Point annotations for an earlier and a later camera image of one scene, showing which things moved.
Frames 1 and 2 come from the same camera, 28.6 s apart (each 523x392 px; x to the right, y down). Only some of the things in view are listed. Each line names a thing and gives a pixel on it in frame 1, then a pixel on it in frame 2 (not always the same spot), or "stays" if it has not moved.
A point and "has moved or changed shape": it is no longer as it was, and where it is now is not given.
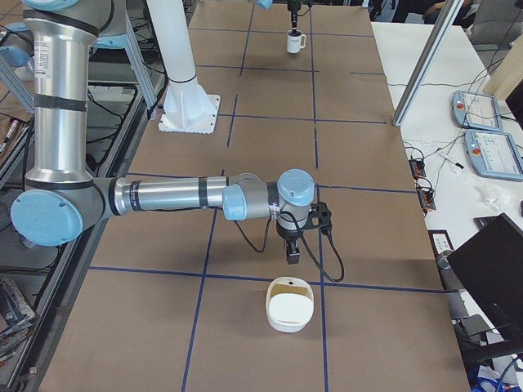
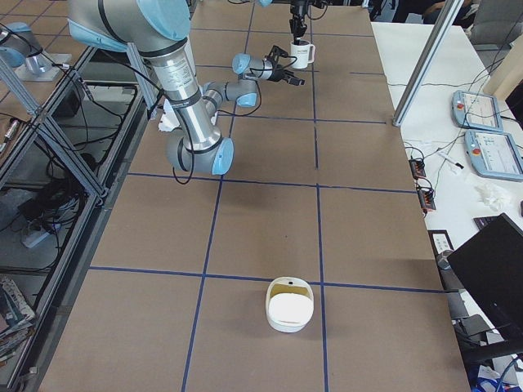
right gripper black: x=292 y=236 to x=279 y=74
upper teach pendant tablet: x=476 y=111 stays
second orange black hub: x=426 y=198 stays
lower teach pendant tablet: x=493 y=154 stays
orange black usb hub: x=417 y=168 stays
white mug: x=295 y=41 has moved or changed shape
